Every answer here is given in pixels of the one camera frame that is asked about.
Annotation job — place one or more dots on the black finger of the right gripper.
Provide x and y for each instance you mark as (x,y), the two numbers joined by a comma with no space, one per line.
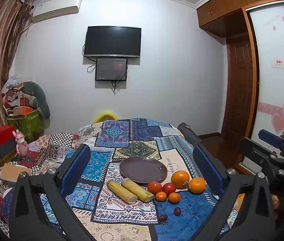
(272,139)
(254,151)

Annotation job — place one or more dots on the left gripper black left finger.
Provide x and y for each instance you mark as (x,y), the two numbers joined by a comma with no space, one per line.
(28,219)

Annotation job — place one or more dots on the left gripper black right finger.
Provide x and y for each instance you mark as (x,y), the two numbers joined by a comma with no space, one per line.
(255,220)

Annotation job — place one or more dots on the large orange front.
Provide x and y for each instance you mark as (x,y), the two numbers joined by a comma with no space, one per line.
(196,185)

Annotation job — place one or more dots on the large orange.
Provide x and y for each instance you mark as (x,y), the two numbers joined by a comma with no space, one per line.
(180,179)
(196,185)

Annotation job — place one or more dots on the dark red jujube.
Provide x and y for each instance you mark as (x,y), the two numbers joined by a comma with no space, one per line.
(177,211)
(162,217)

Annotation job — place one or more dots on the small mandarin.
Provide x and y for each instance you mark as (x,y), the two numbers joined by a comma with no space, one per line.
(161,196)
(174,197)

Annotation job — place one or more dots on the red tomato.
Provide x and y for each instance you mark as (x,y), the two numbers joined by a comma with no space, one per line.
(154,187)
(168,188)

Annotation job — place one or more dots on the person's hand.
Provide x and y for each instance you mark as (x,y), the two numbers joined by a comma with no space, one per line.
(276,205)

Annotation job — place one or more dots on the brown wooden door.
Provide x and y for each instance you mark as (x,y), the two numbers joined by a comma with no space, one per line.
(239,89)

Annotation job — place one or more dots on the brown cardboard box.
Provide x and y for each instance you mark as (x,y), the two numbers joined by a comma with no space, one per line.
(10,173)

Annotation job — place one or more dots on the dark blue bag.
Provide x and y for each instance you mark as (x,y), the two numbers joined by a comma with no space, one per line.
(189,134)

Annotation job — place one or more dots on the pink rabbit toy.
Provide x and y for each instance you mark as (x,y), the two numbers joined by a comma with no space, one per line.
(21,144)

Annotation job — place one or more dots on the dark grey box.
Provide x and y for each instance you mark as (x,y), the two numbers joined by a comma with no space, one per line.
(7,148)

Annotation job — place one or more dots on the red gift box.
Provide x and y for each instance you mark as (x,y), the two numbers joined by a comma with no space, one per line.
(6,133)

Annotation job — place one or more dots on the green cardboard box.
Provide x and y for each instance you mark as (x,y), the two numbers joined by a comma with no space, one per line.
(30,125)

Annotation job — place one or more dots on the patchwork patterned bedspread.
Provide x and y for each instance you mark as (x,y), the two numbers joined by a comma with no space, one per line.
(104,215)

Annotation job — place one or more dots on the purple round plate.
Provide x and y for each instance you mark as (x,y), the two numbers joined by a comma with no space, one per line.
(143,170)

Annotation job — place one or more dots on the grey green pillow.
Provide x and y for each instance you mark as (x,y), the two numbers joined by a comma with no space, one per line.
(36,91)

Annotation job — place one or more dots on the white sliding wardrobe door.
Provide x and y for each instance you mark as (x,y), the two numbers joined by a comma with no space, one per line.
(268,31)

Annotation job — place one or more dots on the yellow curved object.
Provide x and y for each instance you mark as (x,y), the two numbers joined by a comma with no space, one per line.
(106,115)

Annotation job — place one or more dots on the wooden overhead cabinet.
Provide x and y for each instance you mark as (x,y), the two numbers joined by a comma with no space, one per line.
(223,18)

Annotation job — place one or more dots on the small black wall monitor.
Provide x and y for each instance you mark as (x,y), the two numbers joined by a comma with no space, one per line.
(111,69)

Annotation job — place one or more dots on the wall mounted black television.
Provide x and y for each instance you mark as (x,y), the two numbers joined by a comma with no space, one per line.
(113,41)

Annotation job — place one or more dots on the white wall air conditioner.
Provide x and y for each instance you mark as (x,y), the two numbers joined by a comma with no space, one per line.
(55,8)

